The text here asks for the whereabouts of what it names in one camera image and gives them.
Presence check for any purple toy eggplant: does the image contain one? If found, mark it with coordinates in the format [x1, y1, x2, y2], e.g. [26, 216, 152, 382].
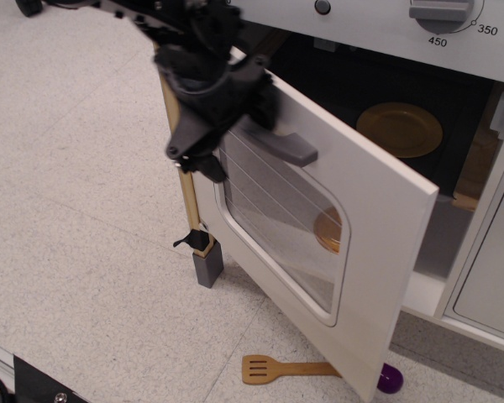
[377, 364, 404, 395]

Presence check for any black caster wheel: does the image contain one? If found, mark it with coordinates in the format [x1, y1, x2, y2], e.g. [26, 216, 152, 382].
[15, 0, 43, 18]

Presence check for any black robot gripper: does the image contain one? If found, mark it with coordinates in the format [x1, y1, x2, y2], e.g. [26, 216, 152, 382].
[154, 41, 280, 182]

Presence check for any wooden slotted spatula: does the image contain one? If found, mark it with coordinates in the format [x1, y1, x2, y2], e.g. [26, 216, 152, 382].
[242, 354, 341, 385]

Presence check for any grey temperature knob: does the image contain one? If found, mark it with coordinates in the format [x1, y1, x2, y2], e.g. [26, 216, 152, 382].
[409, 0, 475, 34]

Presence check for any white oven door with window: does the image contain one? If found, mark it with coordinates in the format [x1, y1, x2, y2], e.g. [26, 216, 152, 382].
[193, 44, 438, 401]

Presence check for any white cabinet door right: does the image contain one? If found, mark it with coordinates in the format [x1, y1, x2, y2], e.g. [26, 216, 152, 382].
[443, 129, 504, 342]

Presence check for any black tape strip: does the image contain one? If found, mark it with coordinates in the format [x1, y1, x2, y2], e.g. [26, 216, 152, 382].
[173, 229, 210, 251]

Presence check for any yellow plastic plate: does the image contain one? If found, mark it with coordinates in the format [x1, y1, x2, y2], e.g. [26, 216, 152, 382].
[356, 102, 444, 159]

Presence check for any orange plastic pot lid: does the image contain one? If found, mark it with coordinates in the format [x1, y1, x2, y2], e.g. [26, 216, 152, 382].
[313, 207, 342, 254]

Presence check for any grey plastic leg foot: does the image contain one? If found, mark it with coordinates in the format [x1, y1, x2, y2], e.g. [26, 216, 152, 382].
[192, 242, 223, 288]

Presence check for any white toy kitchen oven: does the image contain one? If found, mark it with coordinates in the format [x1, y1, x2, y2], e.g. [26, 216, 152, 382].
[163, 0, 504, 350]

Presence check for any grey oven door handle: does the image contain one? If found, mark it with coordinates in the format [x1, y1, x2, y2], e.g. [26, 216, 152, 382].
[234, 117, 318, 167]

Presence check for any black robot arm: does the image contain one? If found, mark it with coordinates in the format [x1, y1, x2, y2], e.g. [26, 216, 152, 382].
[53, 1, 278, 183]

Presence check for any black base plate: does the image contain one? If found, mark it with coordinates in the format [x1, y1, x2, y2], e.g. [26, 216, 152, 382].
[13, 356, 87, 403]

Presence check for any small grey round button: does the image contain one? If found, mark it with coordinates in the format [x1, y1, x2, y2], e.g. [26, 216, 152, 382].
[314, 0, 331, 15]

